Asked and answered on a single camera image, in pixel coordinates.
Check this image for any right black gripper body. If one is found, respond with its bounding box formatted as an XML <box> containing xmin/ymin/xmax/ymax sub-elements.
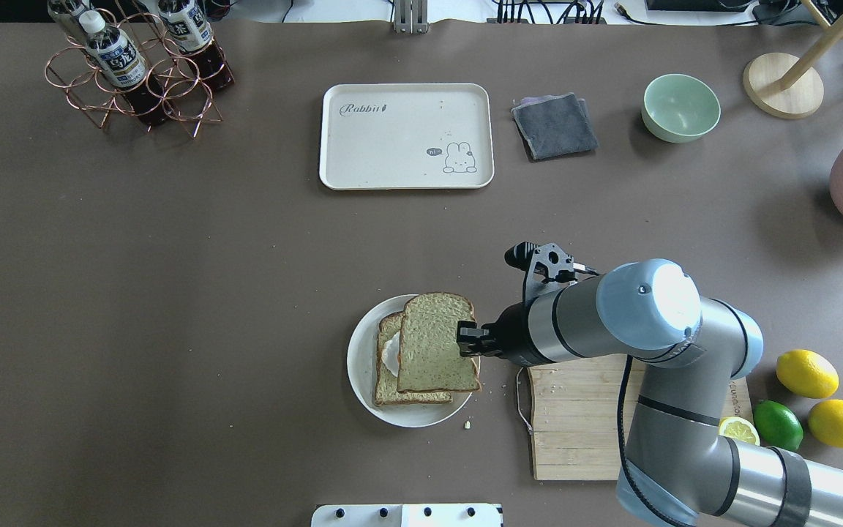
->
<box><xmin>482</xmin><ymin>302</ymin><xmax>532</xmax><ymax>367</ymax></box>

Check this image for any bread slice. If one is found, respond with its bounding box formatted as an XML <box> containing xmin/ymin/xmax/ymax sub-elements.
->
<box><xmin>374</xmin><ymin>313</ymin><xmax>454</xmax><ymax>406</ymax></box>
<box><xmin>397</xmin><ymin>291</ymin><xmax>482</xmax><ymax>393</ymax></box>

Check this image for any white round plate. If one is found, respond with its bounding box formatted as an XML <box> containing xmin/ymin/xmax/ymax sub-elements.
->
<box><xmin>347</xmin><ymin>294</ymin><xmax>473</xmax><ymax>428</ymax></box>

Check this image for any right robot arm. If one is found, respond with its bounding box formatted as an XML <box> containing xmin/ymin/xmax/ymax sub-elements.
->
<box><xmin>456</xmin><ymin>253</ymin><xmax>843</xmax><ymax>526</ymax></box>

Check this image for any cream rabbit tray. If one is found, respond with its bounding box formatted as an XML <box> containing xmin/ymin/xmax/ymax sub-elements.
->
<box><xmin>318</xmin><ymin>83</ymin><xmax>495</xmax><ymax>191</ymax></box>

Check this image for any fried egg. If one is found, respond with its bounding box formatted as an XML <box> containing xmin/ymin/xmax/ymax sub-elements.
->
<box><xmin>381</xmin><ymin>331</ymin><xmax>401</xmax><ymax>378</ymax></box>

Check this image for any wooden cutting board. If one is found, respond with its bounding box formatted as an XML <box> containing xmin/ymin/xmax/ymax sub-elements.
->
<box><xmin>515</xmin><ymin>354</ymin><xmax>754</xmax><ymax>482</ymax></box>

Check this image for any grey folded cloth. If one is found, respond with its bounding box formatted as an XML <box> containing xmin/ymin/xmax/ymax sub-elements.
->
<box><xmin>511</xmin><ymin>92</ymin><xmax>599</xmax><ymax>161</ymax></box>

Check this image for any half lemon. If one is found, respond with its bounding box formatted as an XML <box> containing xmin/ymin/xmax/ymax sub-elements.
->
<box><xmin>717</xmin><ymin>416</ymin><xmax>762</xmax><ymax>446</ymax></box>

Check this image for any green bowl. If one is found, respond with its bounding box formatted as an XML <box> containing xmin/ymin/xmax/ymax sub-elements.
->
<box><xmin>641</xmin><ymin>73</ymin><xmax>722</xmax><ymax>143</ymax></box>

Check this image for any green lime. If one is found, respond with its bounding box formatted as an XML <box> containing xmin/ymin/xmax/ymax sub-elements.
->
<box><xmin>753</xmin><ymin>400</ymin><xmax>805</xmax><ymax>452</ymax></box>

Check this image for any yellow lemon upper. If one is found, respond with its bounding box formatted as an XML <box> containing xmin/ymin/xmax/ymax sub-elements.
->
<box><xmin>775</xmin><ymin>349</ymin><xmax>840</xmax><ymax>400</ymax></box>

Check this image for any wooden mug tree stand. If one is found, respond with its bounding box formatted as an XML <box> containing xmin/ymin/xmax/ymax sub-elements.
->
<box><xmin>742</xmin><ymin>1</ymin><xmax>843</xmax><ymax>119</ymax></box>

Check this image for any tea bottle two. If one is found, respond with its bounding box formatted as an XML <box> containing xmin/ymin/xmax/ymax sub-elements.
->
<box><xmin>157</xmin><ymin>1</ymin><xmax>235</xmax><ymax>92</ymax></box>

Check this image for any tea bottle one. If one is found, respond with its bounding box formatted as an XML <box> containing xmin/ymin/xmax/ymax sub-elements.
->
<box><xmin>79</xmin><ymin>10</ymin><xmax>168</xmax><ymax>126</ymax></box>

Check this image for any tea bottle three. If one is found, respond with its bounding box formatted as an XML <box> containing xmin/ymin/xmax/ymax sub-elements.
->
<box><xmin>46</xmin><ymin>0</ymin><xmax>93</xmax><ymax>46</ymax></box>

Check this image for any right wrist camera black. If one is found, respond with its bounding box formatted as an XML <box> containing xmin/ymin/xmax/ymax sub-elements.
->
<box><xmin>504</xmin><ymin>242</ymin><xmax>602</xmax><ymax>306</ymax></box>

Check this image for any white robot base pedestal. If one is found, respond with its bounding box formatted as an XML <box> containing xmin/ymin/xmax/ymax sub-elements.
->
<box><xmin>310</xmin><ymin>501</ymin><xmax>504</xmax><ymax>526</ymax></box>

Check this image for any aluminium frame post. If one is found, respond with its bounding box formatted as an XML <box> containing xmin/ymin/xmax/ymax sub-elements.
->
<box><xmin>391</xmin><ymin>0</ymin><xmax>429</xmax><ymax>34</ymax></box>

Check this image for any copper wire bottle rack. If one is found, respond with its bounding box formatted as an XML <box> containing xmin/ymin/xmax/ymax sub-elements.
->
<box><xmin>45</xmin><ymin>1</ymin><xmax>235</xmax><ymax>138</ymax></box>

